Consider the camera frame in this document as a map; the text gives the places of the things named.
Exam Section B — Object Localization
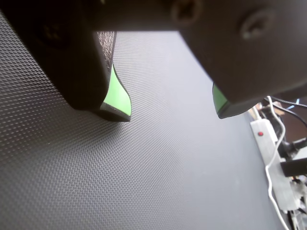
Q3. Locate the black power adapter plug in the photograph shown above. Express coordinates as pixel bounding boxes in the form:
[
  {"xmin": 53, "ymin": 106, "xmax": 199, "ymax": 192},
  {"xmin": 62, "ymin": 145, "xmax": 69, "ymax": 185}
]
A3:
[{"xmin": 280, "ymin": 158, "xmax": 307, "ymax": 177}]

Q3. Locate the thick black cable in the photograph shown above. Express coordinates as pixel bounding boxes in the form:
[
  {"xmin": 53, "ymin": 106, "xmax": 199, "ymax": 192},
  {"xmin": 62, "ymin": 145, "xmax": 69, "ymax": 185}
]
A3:
[{"xmin": 275, "ymin": 136, "xmax": 307, "ymax": 158}]

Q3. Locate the dark grey textured mat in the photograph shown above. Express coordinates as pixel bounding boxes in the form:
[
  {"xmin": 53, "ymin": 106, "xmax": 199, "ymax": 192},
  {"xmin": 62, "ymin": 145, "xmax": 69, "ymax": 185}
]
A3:
[{"xmin": 0, "ymin": 11, "xmax": 290, "ymax": 230}]

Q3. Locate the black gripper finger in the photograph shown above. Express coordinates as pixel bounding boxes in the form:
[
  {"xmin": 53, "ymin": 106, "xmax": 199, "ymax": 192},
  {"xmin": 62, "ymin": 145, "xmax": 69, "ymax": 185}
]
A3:
[{"xmin": 171, "ymin": 0, "xmax": 307, "ymax": 120}]

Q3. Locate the thin white cable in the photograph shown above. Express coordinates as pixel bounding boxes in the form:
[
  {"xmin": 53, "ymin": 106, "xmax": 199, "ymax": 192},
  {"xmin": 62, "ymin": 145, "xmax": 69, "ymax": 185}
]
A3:
[{"xmin": 265, "ymin": 95, "xmax": 292, "ymax": 230}]

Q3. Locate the white power strip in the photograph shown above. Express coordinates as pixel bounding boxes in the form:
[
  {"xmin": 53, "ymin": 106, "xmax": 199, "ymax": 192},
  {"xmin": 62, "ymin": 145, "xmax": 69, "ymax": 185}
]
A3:
[{"xmin": 249, "ymin": 119, "xmax": 300, "ymax": 213}]

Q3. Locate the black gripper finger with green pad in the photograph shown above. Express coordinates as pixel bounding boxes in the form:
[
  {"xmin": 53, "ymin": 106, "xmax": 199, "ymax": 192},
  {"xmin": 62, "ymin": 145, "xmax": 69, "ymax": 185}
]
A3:
[{"xmin": 0, "ymin": 0, "xmax": 132, "ymax": 123}]

